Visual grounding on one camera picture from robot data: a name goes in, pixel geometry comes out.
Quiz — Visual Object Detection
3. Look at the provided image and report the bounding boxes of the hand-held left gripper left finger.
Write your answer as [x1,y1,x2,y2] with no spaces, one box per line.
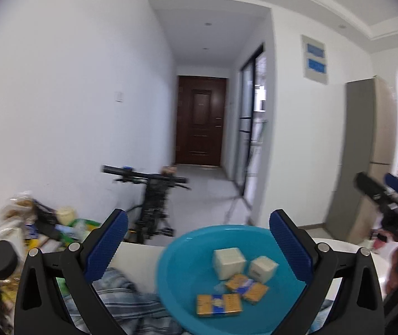
[13,209,130,335]

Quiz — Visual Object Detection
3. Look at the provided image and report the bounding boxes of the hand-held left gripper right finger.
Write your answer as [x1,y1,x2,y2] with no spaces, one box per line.
[269,209,385,335]

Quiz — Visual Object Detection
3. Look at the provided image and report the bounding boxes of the blue plastic basin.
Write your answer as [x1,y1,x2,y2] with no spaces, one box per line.
[155,225,325,335]

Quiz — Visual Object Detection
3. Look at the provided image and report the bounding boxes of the white desktop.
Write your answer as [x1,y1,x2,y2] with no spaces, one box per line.
[112,236,393,335]

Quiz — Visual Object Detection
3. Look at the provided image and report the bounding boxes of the green and yellow bin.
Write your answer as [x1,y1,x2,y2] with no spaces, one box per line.
[54,218,102,249]

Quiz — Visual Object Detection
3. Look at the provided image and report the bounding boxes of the small cream square box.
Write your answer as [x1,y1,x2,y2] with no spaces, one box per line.
[248,255,278,284]

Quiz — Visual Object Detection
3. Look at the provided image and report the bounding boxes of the beige refrigerator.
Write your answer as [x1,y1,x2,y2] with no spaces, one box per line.
[325,76,398,245]

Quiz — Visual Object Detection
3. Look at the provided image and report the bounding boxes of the cream jar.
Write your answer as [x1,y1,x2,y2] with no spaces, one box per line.
[56,206,78,225]

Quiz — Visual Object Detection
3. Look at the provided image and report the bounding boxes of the blue plaid shirt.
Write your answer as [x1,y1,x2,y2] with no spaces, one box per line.
[55,267,333,335]

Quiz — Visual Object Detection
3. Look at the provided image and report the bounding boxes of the large cream square box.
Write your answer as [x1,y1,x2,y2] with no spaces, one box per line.
[213,248,247,280]

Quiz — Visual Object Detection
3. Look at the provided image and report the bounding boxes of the black bicycle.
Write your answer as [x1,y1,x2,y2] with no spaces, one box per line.
[101,165,191,244]

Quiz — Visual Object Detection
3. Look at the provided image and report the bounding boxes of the black snack pack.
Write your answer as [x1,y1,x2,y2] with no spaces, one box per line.
[32,200,59,235]

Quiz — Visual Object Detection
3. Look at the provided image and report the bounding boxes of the orange pack with blue circle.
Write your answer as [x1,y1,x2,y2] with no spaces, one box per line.
[196,293,243,318]

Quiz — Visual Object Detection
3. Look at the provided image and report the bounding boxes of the metal mop pole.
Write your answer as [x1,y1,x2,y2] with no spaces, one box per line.
[225,119,268,224]

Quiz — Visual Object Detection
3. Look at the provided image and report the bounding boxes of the clear snack bag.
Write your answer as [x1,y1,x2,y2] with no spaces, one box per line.
[0,191,34,224]

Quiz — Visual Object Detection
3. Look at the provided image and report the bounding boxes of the black framed glass door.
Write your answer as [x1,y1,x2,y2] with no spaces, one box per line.
[235,43,267,198]

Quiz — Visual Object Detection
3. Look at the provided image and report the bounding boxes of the brown entrance door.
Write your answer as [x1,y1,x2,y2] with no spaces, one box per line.
[175,76,227,167]

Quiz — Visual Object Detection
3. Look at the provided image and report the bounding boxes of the grey wall panel blue windows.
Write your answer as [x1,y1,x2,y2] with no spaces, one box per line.
[301,34,328,85]

